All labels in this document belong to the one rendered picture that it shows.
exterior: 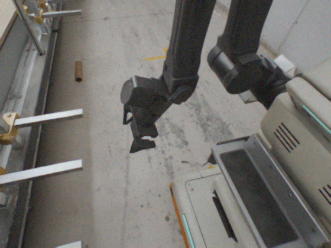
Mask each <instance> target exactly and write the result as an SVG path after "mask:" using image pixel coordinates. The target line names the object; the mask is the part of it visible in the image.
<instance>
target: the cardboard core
mask: <svg viewBox="0 0 331 248"><path fill-rule="evenodd" d="M75 81H76V82H78V83H80V82H82V62H81V61H76V73H75Z"/></svg>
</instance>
